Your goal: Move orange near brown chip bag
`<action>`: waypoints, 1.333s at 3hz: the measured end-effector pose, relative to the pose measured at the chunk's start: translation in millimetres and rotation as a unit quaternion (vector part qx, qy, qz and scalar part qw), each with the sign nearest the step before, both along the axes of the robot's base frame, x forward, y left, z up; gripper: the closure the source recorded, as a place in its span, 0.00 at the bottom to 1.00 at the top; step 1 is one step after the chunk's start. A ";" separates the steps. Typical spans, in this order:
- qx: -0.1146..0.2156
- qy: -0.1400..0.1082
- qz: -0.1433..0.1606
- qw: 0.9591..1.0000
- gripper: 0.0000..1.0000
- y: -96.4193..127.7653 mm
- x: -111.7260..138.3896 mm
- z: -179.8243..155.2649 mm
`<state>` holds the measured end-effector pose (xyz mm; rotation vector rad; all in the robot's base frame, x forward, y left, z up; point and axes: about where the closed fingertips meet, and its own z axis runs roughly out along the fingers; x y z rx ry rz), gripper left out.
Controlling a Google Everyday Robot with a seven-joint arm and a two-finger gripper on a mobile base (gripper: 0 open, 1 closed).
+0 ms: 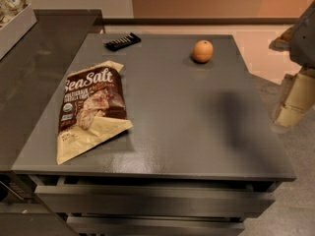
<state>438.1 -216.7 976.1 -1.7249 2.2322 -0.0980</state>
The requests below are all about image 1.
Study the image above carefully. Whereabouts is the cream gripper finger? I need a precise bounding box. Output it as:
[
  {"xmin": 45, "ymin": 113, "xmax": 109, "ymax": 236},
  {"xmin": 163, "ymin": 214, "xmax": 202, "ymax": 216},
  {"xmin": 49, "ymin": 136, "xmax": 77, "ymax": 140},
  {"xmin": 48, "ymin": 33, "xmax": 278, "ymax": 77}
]
[{"xmin": 272, "ymin": 68, "xmax": 315, "ymax": 127}]

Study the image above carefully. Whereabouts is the orange fruit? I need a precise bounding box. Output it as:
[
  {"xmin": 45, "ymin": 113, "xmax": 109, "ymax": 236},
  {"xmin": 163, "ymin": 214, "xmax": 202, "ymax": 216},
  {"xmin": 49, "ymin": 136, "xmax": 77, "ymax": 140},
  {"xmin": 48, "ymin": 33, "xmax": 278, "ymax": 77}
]
[{"xmin": 193, "ymin": 40, "xmax": 214, "ymax": 63}]

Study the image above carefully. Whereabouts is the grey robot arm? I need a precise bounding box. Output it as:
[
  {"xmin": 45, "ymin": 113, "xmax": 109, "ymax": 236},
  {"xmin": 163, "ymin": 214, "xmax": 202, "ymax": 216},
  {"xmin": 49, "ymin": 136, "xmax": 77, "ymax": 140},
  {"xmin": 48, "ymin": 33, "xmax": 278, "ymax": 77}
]
[{"xmin": 269, "ymin": 1, "xmax": 315, "ymax": 127}]

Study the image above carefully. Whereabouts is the brown sea salt chip bag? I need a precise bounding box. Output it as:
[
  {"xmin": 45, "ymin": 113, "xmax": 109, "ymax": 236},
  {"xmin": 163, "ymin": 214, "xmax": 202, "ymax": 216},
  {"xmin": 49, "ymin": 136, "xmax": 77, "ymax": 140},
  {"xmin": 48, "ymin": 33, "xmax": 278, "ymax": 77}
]
[{"xmin": 56, "ymin": 61, "xmax": 132, "ymax": 164}]

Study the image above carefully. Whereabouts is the grey cabinet with drawers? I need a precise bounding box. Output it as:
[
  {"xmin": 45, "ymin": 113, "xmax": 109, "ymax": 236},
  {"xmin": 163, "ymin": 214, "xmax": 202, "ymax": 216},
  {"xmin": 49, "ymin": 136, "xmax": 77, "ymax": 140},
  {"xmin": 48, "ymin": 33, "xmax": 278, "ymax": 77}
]
[{"xmin": 14, "ymin": 34, "xmax": 295, "ymax": 225}]

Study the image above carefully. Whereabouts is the black snack bar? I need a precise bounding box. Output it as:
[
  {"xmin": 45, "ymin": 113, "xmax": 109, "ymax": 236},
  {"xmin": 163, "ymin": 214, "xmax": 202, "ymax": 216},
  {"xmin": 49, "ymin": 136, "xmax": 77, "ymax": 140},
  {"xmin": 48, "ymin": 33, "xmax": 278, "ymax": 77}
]
[{"xmin": 104, "ymin": 32, "xmax": 142, "ymax": 52}]

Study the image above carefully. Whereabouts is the upper grey drawer front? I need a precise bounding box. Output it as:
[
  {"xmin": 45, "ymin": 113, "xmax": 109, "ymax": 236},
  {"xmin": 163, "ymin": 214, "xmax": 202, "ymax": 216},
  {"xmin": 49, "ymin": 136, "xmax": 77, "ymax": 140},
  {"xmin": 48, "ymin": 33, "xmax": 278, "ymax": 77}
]
[{"xmin": 35, "ymin": 185, "xmax": 275, "ymax": 217}]

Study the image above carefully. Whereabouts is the grey drawer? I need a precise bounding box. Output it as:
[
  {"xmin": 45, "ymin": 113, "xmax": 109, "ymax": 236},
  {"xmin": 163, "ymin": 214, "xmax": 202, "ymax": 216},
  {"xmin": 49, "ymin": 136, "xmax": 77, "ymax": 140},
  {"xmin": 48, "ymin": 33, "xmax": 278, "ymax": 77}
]
[
  {"xmin": 35, "ymin": 185, "xmax": 275, "ymax": 217},
  {"xmin": 67, "ymin": 217, "xmax": 244, "ymax": 236}
]

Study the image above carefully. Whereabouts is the lower grey drawer front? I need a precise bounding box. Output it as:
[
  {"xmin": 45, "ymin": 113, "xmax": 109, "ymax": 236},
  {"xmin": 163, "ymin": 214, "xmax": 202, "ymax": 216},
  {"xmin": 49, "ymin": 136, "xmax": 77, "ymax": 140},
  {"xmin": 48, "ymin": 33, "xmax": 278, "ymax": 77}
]
[{"xmin": 67, "ymin": 217, "xmax": 244, "ymax": 236}]

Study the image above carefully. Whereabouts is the grey side counter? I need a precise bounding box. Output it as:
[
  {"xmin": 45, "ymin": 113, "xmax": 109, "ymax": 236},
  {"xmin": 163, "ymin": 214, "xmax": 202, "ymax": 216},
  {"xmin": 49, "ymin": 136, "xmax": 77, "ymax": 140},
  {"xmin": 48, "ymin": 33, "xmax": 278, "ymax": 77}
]
[{"xmin": 0, "ymin": 9, "xmax": 102, "ymax": 172}]

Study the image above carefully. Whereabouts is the white tray with snacks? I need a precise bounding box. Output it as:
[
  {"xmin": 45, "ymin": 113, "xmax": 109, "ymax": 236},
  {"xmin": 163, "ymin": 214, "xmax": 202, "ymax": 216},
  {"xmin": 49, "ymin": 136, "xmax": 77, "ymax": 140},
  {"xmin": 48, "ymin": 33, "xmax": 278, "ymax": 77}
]
[{"xmin": 0, "ymin": 0, "xmax": 37, "ymax": 60}]

